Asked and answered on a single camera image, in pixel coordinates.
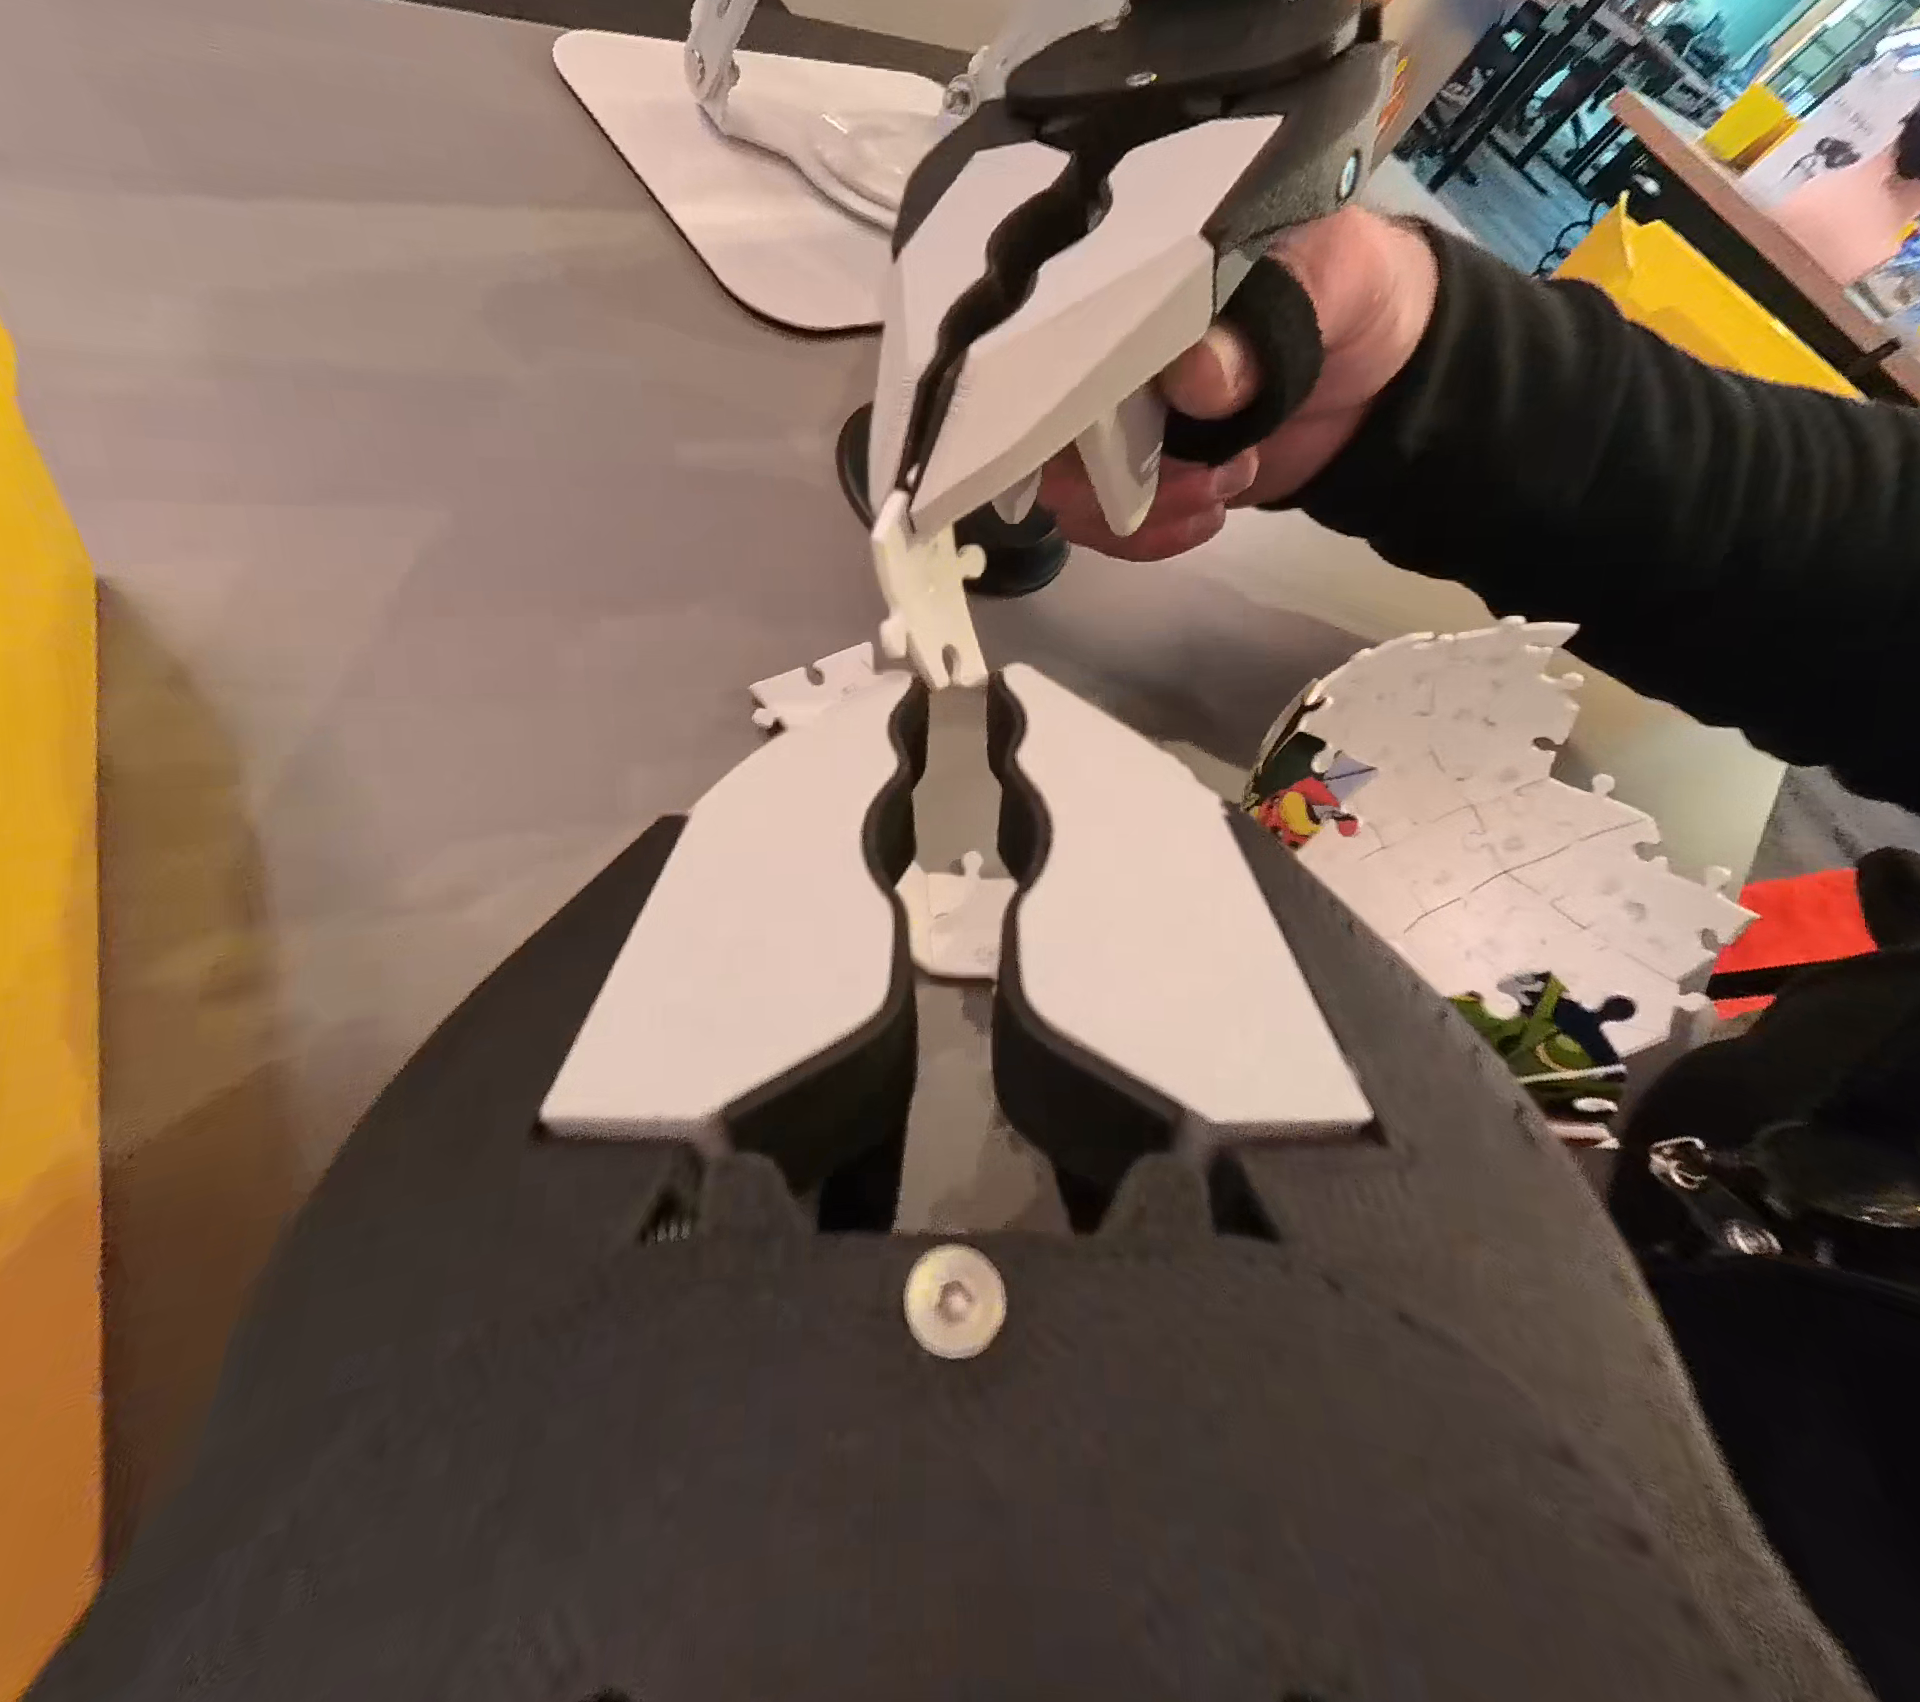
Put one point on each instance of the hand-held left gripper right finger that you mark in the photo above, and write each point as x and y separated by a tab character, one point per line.
1170	952

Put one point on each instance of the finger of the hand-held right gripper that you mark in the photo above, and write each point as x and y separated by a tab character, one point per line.
944	276
1111	306

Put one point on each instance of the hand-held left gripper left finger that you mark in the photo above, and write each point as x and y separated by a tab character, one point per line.
734	952

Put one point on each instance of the white puzzle piece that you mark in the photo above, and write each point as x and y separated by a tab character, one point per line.
953	930
818	686
931	601

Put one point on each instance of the person's right forearm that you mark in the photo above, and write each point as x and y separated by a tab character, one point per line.
1651	503

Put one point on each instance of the partly built puzzle ball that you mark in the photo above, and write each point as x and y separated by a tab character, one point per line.
1515	816

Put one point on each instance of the person's right hand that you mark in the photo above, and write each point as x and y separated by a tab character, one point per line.
1351	306

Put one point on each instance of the white desk stand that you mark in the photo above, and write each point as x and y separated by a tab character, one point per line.
734	187

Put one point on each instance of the black round base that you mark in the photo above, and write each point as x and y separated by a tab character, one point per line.
1023	562

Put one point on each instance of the yellow paper bag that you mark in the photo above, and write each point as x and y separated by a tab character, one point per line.
1680	285

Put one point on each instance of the wooden counter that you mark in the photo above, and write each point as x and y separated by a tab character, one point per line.
1754	217

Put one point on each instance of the red flat thing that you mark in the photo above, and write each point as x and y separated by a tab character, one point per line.
1793	930

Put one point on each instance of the black bag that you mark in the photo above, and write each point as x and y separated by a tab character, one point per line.
1785	1283

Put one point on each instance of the yellow box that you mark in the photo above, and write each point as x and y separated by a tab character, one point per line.
39	982

